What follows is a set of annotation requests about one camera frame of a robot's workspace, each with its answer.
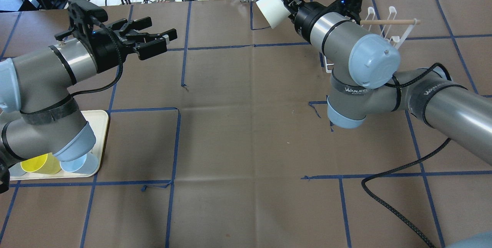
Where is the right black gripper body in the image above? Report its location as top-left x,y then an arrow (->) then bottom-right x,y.
288,0 -> 329,43

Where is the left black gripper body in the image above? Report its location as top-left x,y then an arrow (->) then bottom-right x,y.
90,25 -> 140,73

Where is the white plastic cup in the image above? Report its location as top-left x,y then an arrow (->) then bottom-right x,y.
256,0 -> 291,29

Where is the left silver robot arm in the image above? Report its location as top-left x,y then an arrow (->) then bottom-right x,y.
1,17 -> 177,193

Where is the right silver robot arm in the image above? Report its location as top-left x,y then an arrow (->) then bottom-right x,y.
274,0 -> 492,164

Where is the light blue cup near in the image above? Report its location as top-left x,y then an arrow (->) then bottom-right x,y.
60,152 -> 100,175

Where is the light blue cup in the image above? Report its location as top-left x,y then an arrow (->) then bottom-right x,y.
60,152 -> 100,175
9,163 -> 27,177

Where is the yellow plastic cup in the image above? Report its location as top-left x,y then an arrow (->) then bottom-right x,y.
21,153 -> 61,175

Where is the light blue cup far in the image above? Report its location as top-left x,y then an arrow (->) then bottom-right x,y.
9,163 -> 27,177

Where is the cream plastic tray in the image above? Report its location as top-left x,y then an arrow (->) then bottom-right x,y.
10,110 -> 110,181

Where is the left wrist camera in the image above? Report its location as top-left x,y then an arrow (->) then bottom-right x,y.
54,0 -> 108,44

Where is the white wire cup rack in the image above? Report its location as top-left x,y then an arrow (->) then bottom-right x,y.
325,6 -> 421,74

